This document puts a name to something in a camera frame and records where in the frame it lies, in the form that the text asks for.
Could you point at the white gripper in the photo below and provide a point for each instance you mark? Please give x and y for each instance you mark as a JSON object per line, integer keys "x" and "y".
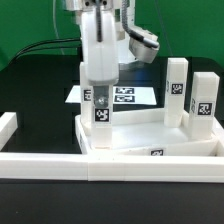
{"x": 100, "y": 58}

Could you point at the white desk top tray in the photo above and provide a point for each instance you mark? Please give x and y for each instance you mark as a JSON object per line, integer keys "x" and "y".
{"x": 143, "y": 133}

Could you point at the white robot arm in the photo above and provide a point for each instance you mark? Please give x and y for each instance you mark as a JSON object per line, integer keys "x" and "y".
{"x": 99, "y": 35}

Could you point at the fiducial marker plate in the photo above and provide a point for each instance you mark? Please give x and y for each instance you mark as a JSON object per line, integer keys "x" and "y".
{"x": 121, "y": 95}

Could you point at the white U-shaped obstacle fence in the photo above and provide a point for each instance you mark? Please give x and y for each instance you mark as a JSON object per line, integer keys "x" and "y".
{"x": 121, "y": 168}

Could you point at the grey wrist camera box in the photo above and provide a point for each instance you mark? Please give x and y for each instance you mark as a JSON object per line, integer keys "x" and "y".
{"x": 143, "y": 44}

